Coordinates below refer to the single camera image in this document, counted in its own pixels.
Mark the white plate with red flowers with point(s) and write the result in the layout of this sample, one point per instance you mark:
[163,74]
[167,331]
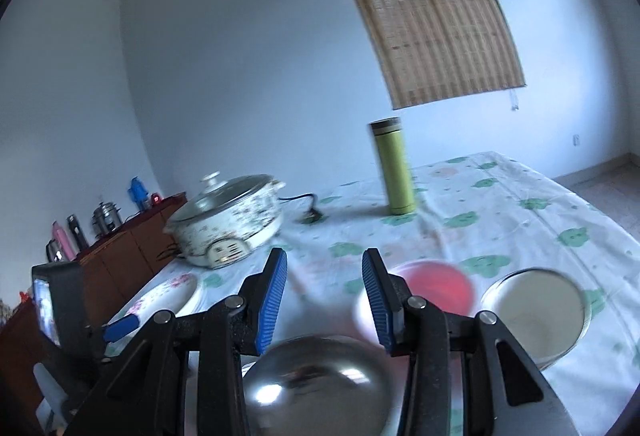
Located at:
[165,301]

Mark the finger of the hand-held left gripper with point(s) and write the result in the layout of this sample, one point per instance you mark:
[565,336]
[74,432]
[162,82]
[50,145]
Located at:
[120,328]

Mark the speckled white electric pot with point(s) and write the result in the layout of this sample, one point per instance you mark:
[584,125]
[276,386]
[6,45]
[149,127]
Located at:
[235,231]

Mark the printed white tablecloth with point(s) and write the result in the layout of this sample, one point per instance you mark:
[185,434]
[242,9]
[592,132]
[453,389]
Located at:
[500,216]

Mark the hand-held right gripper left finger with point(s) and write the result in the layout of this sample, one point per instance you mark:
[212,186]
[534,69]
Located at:
[270,301]

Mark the green thermos bottle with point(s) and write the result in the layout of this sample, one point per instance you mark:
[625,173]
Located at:
[395,165]

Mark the small red object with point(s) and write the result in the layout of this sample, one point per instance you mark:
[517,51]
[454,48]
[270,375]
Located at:
[157,200]

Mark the small metal cup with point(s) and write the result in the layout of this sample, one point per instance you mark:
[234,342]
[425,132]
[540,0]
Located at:
[52,252]

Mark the glass pot lid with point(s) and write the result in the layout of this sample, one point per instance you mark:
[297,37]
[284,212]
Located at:
[225,196]

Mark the bamboo roller blind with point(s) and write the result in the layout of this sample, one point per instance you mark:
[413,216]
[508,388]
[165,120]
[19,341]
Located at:
[430,15]

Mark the blue bottle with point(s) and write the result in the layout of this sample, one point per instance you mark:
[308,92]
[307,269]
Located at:
[139,193]

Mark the brown wooden cabinet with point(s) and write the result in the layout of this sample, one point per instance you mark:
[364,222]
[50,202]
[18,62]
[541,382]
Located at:
[125,256]

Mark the white enamel bowl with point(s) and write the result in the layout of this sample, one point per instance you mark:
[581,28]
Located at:
[535,316]

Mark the black thermos flask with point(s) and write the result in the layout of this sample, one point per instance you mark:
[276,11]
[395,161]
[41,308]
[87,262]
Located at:
[78,232]

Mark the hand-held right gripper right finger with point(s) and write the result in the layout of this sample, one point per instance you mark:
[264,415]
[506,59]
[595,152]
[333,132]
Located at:
[377,301]

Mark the stainless steel bowl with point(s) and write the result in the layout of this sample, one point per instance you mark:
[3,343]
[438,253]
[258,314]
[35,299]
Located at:
[320,391]

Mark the red plastic bowl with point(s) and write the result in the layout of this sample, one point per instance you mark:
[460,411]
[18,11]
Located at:
[435,291]

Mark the steel lidded pot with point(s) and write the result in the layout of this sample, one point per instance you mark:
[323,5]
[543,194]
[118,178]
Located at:
[106,218]

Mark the pink bottle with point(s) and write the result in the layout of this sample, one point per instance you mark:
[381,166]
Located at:
[64,241]

